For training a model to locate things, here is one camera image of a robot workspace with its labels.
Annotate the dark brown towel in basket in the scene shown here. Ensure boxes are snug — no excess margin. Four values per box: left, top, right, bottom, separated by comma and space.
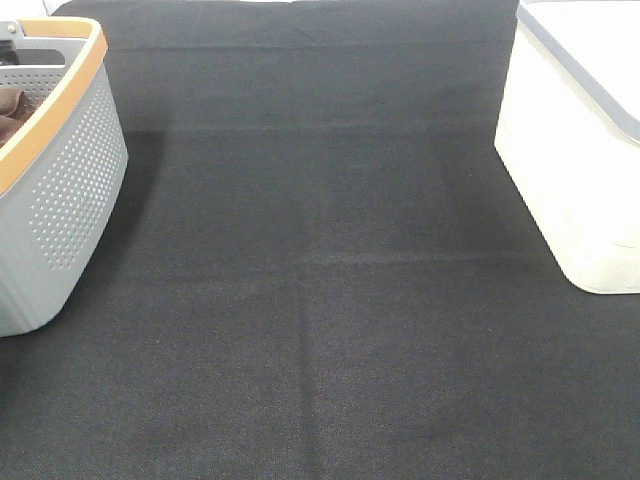
0, 88, 34, 147

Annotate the white plastic storage basket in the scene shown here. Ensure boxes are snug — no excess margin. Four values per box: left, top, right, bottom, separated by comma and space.
494, 1, 639, 294

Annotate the grey perforated laundry basket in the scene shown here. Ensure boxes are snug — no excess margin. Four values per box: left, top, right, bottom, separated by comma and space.
1, 17, 128, 336

